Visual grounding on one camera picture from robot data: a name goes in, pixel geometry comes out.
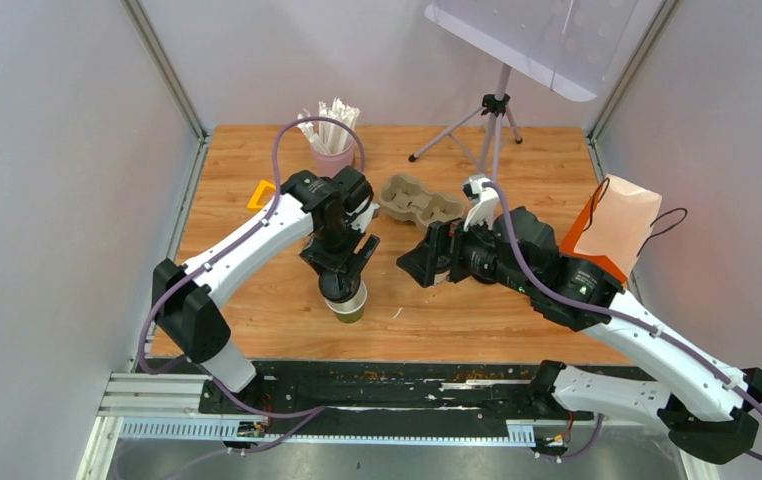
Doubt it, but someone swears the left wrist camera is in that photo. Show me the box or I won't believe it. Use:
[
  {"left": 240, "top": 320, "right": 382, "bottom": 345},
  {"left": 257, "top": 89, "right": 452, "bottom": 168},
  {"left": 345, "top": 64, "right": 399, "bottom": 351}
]
[{"left": 352, "top": 202, "right": 380, "bottom": 233}]

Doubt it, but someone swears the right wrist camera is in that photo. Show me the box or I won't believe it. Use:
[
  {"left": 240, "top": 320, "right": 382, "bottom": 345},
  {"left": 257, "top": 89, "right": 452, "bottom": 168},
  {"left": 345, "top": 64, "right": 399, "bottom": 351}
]
[{"left": 462, "top": 174, "right": 499, "bottom": 231}]

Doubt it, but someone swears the yellow triangular plastic piece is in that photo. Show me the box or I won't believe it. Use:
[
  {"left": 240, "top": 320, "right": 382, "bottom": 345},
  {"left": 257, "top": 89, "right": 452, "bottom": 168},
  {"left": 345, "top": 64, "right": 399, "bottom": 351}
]
[{"left": 246, "top": 180, "right": 277, "bottom": 211}]

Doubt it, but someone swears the grey tripod stand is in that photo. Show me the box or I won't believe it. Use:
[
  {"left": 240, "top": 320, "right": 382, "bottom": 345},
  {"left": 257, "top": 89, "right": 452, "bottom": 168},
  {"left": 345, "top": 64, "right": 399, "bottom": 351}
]
[{"left": 408, "top": 63, "right": 523, "bottom": 179}]

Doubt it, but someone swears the white board on tripod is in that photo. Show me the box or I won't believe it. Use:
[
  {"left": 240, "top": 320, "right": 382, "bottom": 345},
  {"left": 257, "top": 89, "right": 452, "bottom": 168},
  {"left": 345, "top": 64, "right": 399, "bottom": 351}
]
[{"left": 424, "top": 0, "right": 636, "bottom": 102}]

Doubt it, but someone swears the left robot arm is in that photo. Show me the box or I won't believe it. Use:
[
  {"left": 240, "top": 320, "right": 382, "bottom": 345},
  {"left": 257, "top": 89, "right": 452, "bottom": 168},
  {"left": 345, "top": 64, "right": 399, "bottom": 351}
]
[{"left": 149, "top": 167, "right": 380, "bottom": 413}]

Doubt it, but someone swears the orange paper bag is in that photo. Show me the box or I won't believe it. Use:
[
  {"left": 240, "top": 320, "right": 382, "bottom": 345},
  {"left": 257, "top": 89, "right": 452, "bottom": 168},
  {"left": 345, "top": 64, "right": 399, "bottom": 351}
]
[{"left": 559, "top": 175, "right": 663, "bottom": 285}]

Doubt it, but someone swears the pink straw holder cup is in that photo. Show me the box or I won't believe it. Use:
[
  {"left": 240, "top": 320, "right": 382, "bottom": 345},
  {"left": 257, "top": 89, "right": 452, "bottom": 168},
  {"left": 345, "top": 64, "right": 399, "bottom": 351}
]
[{"left": 311, "top": 141, "right": 356, "bottom": 178}]

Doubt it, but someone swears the green paper cup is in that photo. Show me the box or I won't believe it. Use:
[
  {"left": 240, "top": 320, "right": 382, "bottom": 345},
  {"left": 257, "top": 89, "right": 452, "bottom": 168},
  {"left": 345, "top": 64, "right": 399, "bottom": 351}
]
[{"left": 325, "top": 282, "right": 368, "bottom": 324}]

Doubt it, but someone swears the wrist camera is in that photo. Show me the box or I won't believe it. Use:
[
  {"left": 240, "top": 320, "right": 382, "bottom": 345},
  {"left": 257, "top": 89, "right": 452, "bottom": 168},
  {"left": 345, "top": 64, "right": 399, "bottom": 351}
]
[
  {"left": 462, "top": 174, "right": 499, "bottom": 231},
  {"left": 352, "top": 202, "right": 380, "bottom": 233}
]

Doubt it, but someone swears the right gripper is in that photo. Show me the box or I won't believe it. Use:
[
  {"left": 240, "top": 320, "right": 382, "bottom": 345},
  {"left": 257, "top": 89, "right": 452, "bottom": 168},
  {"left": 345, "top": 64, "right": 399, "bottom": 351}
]
[{"left": 396, "top": 206, "right": 535, "bottom": 297}]

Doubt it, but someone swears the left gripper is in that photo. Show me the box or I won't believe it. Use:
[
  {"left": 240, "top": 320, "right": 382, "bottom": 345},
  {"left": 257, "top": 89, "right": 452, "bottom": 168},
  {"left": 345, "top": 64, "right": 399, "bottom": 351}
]
[{"left": 303, "top": 219, "right": 382, "bottom": 292}]

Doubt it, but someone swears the wrapped straws bundle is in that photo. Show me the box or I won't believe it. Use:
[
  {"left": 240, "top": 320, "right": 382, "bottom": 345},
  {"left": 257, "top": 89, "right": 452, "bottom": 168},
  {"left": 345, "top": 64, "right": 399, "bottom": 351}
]
[{"left": 298, "top": 98, "right": 361, "bottom": 155}]

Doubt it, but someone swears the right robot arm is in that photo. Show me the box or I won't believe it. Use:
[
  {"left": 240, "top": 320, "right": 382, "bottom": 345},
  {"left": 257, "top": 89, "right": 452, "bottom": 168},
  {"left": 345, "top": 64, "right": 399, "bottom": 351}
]
[{"left": 397, "top": 207, "right": 762, "bottom": 465}]

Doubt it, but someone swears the pulp cup carrier tray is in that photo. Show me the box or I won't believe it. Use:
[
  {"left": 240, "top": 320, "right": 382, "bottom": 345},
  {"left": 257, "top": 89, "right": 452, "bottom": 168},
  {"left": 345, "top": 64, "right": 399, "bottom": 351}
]
[{"left": 377, "top": 174, "right": 467, "bottom": 233}]

